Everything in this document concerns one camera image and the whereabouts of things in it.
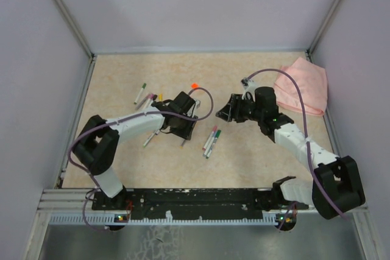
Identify grey transparent pen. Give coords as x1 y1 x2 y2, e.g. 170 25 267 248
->
135 93 153 110

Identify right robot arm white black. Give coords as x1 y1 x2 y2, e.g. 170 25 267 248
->
216 86 366 219

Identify green cap white marker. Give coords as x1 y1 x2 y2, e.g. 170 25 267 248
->
133 83 147 105

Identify lilac cap paint marker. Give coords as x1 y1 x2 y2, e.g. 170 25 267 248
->
203 130 220 157

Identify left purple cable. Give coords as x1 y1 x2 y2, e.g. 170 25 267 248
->
67 88 214 232

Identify grey slotted cable duct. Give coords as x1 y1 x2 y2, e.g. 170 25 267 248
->
49 213 280 226

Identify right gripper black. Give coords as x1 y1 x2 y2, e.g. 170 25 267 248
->
216 93 264 123

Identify pink cap white marker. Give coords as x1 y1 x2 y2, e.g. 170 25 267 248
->
143 94 154 110

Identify lime cap white marker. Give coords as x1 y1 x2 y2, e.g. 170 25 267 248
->
143 130 160 147

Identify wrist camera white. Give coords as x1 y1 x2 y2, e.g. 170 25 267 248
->
195 99 201 109
241 77 258 99

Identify black cap white marker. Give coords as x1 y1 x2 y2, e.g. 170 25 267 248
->
149 94 158 107

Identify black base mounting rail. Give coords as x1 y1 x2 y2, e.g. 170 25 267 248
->
92 188 291 220

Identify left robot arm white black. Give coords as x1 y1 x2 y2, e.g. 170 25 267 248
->
70 91 200 209

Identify pink cap paint marker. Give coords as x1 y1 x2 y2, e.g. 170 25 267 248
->
202 125 218 151

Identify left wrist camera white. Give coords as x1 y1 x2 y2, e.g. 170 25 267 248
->
195 99 201 109

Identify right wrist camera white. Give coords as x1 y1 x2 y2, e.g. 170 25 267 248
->
241 77 258 99

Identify pink cloth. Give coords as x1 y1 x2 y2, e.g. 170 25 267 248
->
274 57 328 116

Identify dark green cap marker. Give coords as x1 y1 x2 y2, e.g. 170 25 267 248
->
206 130 221 159

